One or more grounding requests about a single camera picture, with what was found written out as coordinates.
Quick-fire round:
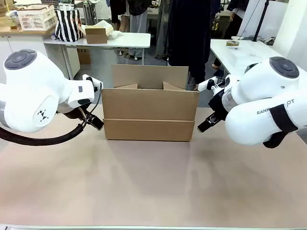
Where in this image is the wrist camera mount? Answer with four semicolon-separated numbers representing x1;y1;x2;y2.
198;76;227;95
82;74;105;93

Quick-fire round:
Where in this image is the small open cardboard box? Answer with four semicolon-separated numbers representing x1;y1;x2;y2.
78;23;114;45

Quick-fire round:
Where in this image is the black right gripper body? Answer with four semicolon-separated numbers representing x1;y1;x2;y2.
207;91;229;121

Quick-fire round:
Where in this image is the person in dark jacket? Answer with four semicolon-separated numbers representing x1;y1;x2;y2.
224;0;250;40

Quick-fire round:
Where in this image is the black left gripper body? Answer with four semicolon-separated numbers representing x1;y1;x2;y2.
56;106;94;121

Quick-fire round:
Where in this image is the black stand pole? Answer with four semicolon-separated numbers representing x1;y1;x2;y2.
253;0;270;41

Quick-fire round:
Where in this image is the person in grey trousers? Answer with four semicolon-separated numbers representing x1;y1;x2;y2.
126;0;150;60

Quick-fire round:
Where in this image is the black white striped bag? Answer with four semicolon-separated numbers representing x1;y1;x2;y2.
55;5;83;43

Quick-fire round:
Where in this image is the white plastic basket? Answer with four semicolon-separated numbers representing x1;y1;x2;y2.
17;4;57;32

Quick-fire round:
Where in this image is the white cabinet wooden top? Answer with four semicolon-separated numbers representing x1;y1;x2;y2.
0;23;81;84

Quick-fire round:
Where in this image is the white board panel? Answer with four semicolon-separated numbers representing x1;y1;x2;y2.
236;0;288;41

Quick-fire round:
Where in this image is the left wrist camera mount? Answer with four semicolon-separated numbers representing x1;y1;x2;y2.
82;74;105;93

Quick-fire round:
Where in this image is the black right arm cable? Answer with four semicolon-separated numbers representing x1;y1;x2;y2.
262;103;299;150

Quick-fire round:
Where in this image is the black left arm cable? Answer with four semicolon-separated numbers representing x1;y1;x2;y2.
0;105;96;147

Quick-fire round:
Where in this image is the large brown cardboard box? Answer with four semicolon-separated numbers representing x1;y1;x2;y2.
101;63;200;142

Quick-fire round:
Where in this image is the person in navy clothes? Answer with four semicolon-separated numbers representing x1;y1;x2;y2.
167;0;212;91

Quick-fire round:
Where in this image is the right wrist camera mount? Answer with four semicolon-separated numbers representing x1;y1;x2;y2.
198;76;227;95

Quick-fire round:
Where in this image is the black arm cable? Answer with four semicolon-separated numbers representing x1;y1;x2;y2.
0;105;96;147
262;103;299;150

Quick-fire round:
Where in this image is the person in olive trousers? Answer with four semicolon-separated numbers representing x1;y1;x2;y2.
154;0;172;59

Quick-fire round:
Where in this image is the white plastic bag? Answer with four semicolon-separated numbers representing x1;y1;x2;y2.
94;20;124;40

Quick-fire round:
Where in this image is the clear plastic box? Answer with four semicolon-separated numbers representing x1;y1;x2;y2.
230;46;263;64

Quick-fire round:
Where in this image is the person in black shorts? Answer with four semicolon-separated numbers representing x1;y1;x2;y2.
109;0;128;32

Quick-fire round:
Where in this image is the closed brown carton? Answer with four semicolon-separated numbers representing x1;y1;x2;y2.
77;48;92;65

